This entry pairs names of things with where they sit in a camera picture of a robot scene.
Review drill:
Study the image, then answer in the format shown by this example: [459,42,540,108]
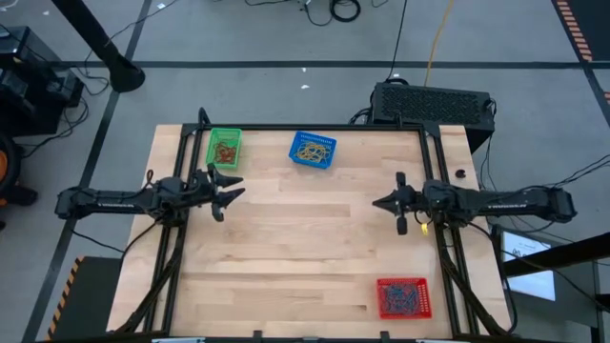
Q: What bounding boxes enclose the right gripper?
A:
[372,171,428,236]

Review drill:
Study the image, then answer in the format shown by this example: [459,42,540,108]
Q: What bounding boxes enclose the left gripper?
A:
[188,162,247,224]

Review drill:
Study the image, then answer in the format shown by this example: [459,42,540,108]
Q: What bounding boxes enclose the green plastic basket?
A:
[204,127,244,171]

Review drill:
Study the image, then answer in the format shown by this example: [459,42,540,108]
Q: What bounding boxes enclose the red plastic basket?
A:
[376,277,434,320]

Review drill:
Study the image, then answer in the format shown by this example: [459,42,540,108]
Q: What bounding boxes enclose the blue plastic basket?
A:
[288,131,338,171]

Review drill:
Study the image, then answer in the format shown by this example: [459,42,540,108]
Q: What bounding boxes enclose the black perforated computer case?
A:
[370,81,497,154]

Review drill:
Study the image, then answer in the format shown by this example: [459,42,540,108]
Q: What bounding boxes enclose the black pole stand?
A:
[50,0,147,94]

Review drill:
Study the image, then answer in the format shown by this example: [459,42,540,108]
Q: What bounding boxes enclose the monitor with white screen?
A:
[490,223,559,304]

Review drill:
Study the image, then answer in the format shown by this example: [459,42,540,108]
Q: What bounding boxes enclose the black beam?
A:
[502,231,610,278]

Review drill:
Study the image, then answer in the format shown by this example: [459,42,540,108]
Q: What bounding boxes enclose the black mat yellow hazard stripe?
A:
[45,255,124,342]

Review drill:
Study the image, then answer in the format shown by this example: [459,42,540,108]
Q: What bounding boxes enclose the black orange wheeled device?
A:
[0,131,39,232]

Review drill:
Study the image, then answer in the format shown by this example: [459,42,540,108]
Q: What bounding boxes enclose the black equipment rack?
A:
[0,26,86,137]

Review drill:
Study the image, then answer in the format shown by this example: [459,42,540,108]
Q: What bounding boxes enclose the black mat orange stripes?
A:
[551,0,610,63]

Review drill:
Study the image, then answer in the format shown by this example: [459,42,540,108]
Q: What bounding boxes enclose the black metal table frame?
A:
[112,107,519,339]

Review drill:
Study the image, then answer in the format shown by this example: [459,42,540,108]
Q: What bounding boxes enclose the yellow cable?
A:
[422,0,457,88]

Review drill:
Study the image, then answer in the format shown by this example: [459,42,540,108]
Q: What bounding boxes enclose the coiled black cable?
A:
[328,0,362,24]

